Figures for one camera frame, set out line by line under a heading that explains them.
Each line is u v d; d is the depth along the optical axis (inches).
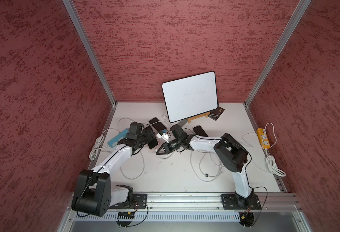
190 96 39.5
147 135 31.1
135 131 26.3
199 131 40.4
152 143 33.0
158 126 40.9
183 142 29.2
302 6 27.8
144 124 29.7
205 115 42.8
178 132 29.7
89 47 33.8
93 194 16.2
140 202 29.0
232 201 29.1
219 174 32.6
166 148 30.6
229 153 21.0
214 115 43.7
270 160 34.3
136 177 32.5
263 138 37.2
